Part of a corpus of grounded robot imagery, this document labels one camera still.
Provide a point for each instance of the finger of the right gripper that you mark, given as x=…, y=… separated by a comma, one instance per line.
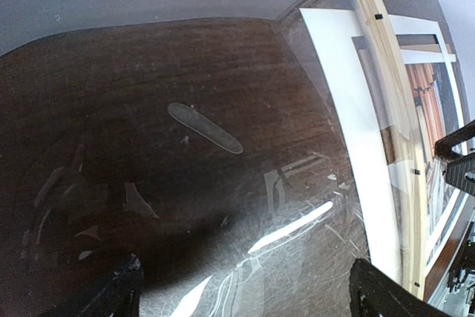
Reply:
x=459, y=171

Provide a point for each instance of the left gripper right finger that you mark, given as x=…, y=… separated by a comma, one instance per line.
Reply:
x=372, y=293

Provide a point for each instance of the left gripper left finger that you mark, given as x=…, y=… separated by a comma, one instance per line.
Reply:
x=117, y=293

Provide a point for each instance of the white mat board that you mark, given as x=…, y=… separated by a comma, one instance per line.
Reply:
x=347, y=64

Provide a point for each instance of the cat photo print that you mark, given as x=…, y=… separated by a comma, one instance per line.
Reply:
x=439, y=113

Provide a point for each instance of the clear acrylic sheet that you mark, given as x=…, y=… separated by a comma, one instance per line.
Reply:
x=198, y=135

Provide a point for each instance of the light wooden picture frame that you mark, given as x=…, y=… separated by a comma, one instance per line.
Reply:
x=405, y=137

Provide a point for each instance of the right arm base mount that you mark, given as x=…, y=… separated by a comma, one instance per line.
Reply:
x=450, y=283

